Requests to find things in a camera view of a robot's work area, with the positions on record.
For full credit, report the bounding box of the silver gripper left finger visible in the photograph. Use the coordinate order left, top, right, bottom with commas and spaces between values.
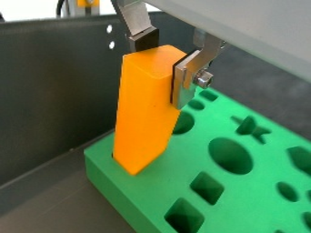
111, 0, 159, 52

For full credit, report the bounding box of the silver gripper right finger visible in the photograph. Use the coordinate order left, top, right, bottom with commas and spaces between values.
172, 28, 226, 109

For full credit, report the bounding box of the orange rectangular block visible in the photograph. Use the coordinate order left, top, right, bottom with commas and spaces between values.
114, 46, 185, 175

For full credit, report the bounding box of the green foam shape board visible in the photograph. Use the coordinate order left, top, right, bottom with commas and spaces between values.
86, 89, 311, 233

